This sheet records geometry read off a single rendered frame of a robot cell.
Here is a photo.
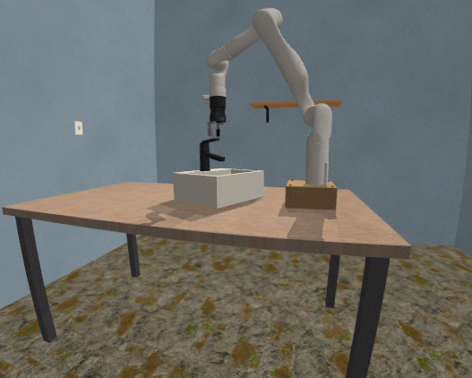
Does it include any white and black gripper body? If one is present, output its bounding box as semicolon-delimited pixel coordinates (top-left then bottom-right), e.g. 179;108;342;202
202;85;226;123

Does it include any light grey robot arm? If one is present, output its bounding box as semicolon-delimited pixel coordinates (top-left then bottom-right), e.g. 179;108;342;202
206;8;332;185

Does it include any white rectangular sink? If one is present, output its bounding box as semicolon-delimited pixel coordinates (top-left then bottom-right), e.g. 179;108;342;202
173;168;264;209

